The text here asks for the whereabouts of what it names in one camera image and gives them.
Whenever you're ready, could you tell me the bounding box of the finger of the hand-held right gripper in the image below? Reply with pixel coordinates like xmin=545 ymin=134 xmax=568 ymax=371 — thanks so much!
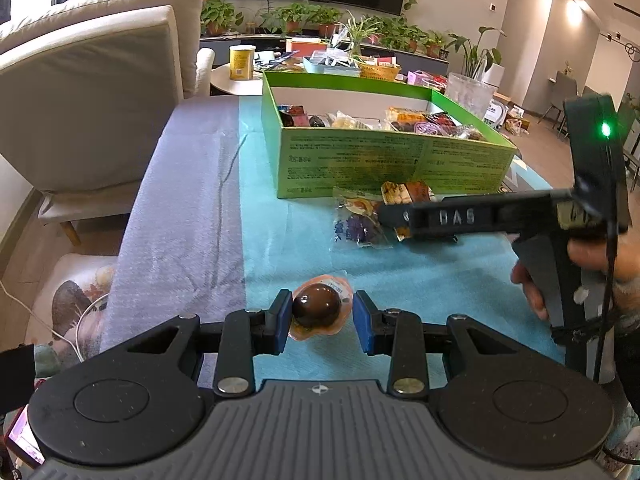
xmin=377 ymin=188 xmax=569 ymax=242

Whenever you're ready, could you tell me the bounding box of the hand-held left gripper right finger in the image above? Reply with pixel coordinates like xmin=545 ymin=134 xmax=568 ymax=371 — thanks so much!
xmin=352 ymin=291 xmax=527 ymax=397

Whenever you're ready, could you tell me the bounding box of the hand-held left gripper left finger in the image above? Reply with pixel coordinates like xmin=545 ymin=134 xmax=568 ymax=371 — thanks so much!
xmin=124 ymin=288 xmax=294 ymax=397

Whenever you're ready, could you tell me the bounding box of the brown braised egg packet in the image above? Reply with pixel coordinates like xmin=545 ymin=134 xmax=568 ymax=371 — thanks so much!
xmin=288 ymin=273 xmax=354 ymax=342

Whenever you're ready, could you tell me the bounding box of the clear dark plum packet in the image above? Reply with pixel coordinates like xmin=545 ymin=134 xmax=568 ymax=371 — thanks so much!
xmin=331 ymin=185 xmax=402 ymax=250

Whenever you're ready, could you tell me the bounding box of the orange brown nut packet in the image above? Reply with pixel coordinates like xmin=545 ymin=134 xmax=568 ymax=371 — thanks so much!
xmin=380 ymin=179 xmax=437 ymax=242

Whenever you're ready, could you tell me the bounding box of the green cardboard box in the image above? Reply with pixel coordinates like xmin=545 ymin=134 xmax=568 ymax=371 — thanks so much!
xmin=261 ymin=70 xmax=519 ymax=200

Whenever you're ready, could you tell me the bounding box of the person's right hand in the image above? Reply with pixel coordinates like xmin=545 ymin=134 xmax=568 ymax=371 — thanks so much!
xmin=510 ymin=234 xmax=640 ymax=321

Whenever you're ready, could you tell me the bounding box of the grey dining chair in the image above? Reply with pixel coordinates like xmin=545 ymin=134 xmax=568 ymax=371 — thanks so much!
xmin=537 ymin=70 xmax=584 ymax=139

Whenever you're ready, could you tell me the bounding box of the clear plastic container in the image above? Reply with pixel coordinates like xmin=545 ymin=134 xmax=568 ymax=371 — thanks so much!
xmin=446 ymin=72 xmax=497 ymax=122

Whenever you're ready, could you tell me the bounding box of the pile of assorted snack packets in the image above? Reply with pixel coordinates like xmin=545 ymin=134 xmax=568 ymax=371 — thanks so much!
xmin=276 ymin=103 xmax=494 ymax=142

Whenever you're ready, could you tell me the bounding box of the purple grey table cloth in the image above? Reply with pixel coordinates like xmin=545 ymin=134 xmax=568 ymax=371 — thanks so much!
xmin=99 ymin=94 xmax=249 ymax=394

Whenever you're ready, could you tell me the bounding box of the tall plant in white pot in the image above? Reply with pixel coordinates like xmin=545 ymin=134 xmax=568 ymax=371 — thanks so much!
xmin=447 ymin=27 xmax=507 ymax=87

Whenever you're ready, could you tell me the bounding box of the potted green plant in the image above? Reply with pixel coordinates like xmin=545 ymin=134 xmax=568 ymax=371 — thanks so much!
xmin=201 ymin=0 xmax=237 ymax=37
xmin=424 ymin=29 xmax=449 ymax=59
xmin=260 ymin=2 xmax=347 ymax=37
xmin=380 ymin=17 xmax=427 ymax=54

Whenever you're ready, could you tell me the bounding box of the wicker basket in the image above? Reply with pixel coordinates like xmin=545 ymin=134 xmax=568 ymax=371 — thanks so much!
xmin=357 ymin=57 xmax=402 ymax=80

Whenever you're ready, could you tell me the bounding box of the floral floor cushion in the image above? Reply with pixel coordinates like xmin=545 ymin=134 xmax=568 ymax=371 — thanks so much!
xmin=37 ymin=252 xmax=117 ymax=362

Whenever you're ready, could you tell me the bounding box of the light blue tray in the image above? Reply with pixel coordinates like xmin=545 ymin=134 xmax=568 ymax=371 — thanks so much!
xmin=303 ymin=55 xmax=362 ymax=78

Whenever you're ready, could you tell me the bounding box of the potted spider plant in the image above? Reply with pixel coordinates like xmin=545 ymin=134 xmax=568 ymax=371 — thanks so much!
xmin=344 ymin=12 xmax=382 ymax=57

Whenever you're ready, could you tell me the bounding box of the white round side table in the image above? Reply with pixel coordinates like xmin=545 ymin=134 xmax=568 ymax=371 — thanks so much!
xmin=209 ymin=62 xmax=266 ymax=97

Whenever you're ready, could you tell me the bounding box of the yellow can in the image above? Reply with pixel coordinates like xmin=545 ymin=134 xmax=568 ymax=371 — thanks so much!
xmin=228 ymin=44 xmax=257 ymax=81

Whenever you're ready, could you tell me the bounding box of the phone with pink screen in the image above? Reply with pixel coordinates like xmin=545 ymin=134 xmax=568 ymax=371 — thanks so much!
xmin=2 ymin=402 xmax=47 ymax=467

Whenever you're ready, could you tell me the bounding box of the beige cushioned chair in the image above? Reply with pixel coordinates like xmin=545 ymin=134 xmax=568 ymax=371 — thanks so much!
xmin=0 ymin=4 xmax=184 ymax=247

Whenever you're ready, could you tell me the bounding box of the white cable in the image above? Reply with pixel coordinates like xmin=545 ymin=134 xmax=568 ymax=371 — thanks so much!
xmin=0 ymin=280 xmax=109 ymax=364

